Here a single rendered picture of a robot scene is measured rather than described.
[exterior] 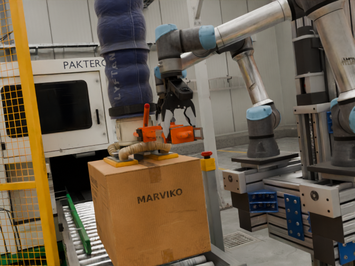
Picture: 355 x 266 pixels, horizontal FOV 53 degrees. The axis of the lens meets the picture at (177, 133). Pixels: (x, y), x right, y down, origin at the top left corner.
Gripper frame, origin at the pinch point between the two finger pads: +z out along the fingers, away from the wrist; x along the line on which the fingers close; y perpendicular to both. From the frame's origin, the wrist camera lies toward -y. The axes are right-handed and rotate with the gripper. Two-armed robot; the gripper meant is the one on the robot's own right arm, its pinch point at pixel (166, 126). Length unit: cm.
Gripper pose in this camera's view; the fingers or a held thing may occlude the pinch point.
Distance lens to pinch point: 208.7
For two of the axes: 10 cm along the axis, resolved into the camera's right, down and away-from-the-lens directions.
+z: 1.2, 9.9, 0.5
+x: 9.3, -1.3, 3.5
